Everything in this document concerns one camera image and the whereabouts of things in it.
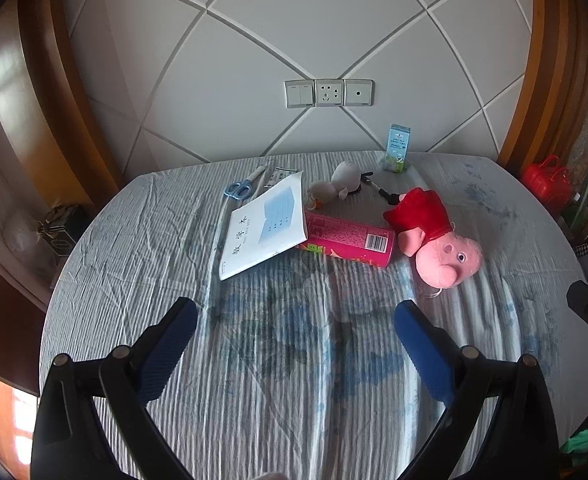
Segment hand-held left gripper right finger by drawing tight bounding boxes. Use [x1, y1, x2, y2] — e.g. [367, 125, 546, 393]
[393, 300, 560, 480]

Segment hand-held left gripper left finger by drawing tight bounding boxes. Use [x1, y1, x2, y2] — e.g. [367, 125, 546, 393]
[30, 296, 199, 480]

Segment pink pig plush red dress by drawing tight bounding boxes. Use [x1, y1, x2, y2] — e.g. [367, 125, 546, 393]
[383, 187, 485, 301]

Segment pink cylindrical can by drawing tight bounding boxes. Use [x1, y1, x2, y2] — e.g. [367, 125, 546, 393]
[296, 210, 396, 270]

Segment white exercise book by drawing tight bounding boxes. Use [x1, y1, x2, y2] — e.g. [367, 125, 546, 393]
[218, 170, 309, 282]

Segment white plush toy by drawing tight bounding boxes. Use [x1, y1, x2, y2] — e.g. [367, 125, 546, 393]
[306, 161, 371, 211]

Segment striped grey bed sheet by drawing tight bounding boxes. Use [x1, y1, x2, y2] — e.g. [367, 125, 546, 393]
[38, 150, 588, 480]

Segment green cloth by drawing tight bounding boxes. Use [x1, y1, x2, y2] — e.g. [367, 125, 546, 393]
[559, 430, 588, 456]

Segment red handbag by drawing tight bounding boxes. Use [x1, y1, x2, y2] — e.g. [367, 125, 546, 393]
[520, 155, 574, 216]

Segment black white pen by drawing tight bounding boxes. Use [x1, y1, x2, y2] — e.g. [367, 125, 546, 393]
[361, 172, 402, 206]

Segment plastic covered fan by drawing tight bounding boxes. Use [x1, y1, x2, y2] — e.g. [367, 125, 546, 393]
[1, 207, 42, 261]

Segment blue white milk carton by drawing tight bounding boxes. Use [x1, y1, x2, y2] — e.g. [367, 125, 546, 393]
[381, 124, 412, 175]

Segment small white packet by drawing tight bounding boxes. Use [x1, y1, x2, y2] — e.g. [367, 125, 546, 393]
[266, 166, 297, 188]

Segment white round hole socket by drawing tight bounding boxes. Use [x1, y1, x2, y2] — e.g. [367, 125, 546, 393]
[344, 78, 375, 107]

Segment white power socket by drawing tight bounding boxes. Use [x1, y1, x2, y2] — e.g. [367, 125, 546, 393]
[315, 79, 345, 107]

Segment blue handled scissors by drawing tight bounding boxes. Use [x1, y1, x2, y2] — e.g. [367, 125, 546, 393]
[224, 165, 268, 200]

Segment white light switch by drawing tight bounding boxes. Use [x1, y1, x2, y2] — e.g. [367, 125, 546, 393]
[285, 80, 316, 109]

